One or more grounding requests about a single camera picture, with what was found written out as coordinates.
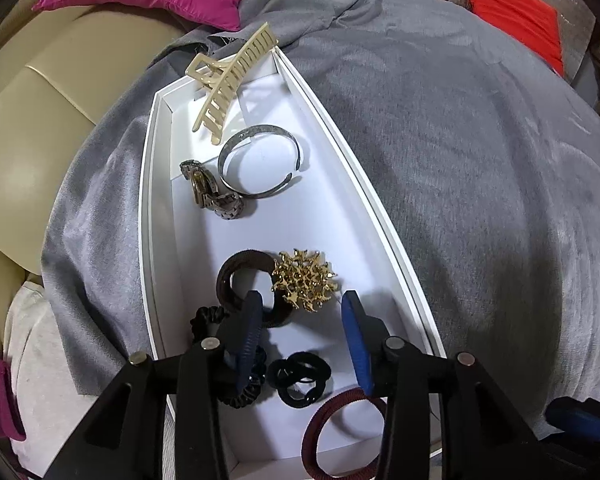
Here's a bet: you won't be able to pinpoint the cream plastic hair claw clip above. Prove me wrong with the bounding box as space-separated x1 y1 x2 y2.
185 22 278 145

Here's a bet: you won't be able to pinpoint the white jewelry tray box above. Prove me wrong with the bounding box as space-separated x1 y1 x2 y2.
138 49 445 479

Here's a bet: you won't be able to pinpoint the white towel on sofa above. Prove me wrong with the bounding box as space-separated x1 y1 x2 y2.
3 274 96 477

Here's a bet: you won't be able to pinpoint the maroon round hair band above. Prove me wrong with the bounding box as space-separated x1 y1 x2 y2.
300 387 388 479

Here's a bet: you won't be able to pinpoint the dark brown hair band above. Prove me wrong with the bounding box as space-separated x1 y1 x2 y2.
215 249 294 328

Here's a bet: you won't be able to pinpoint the gold coral brooch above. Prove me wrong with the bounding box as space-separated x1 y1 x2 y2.
272 249 339 313

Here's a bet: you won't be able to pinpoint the grey bed blanket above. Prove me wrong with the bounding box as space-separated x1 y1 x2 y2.
42 0 600 437

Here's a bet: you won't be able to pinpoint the silver cuff bangle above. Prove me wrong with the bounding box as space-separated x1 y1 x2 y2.
216 124 302 200

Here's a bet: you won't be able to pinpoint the beige leather sofa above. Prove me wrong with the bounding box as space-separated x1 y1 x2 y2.
0 4 184 350

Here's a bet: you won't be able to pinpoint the red pillow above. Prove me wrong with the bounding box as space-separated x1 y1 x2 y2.
468 0 565 76

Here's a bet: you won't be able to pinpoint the black thin hair ties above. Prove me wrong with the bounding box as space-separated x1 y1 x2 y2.
267 351 334 409

